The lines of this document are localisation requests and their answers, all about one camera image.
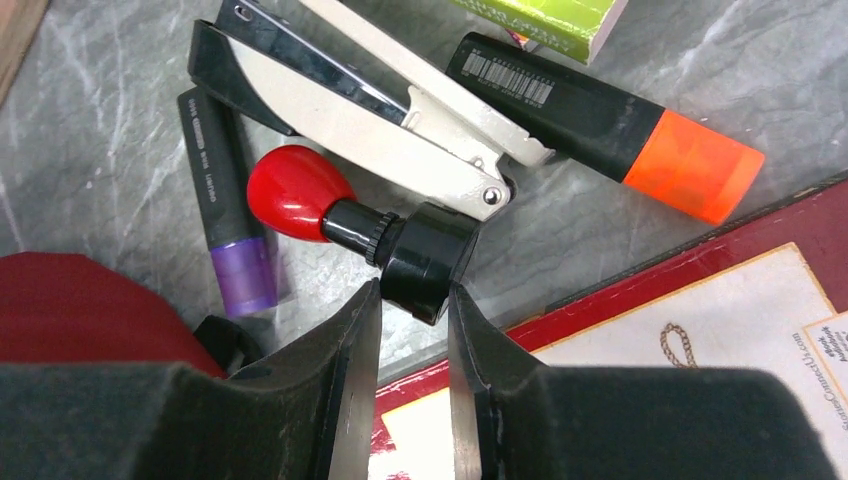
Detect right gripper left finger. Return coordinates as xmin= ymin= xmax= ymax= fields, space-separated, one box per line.
xmin=1 ymin=280 xmax=382 ymax=479

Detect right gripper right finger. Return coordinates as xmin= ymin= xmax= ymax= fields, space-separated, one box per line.
xmin=447 ymin=284 xmax=837 ymax=479

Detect red handled black stamp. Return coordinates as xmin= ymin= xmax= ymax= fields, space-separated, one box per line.
xmin=247 ymin=145 xmax=480 ymax=325

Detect red student backpack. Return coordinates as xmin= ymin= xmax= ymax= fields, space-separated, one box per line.
xmin=1 ymin=252 xmax=264 ymax=378

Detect purple cap highlighter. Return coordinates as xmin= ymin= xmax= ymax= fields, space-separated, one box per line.
xmin=177 ymin=87 xmax=277 ymax=316

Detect orange cap highlighter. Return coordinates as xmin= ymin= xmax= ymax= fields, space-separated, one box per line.
xmin=446 ymin=33 xmax=765 ymax=225

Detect white black stapler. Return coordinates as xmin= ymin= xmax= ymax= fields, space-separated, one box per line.
xmin=187 ymin=1 xmax=552 ymax=221

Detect red bordered book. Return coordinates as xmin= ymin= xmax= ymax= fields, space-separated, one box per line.
xmin=368 ymin=173 xmax=847 ymax=479

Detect green illustrated book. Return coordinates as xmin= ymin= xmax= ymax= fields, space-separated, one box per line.
xmin=455 ymin=0 xmax=628 ymax=65

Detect wooden board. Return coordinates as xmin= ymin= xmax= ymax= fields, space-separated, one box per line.
xmin=1 ymin=0 xmax=50 ymax=103

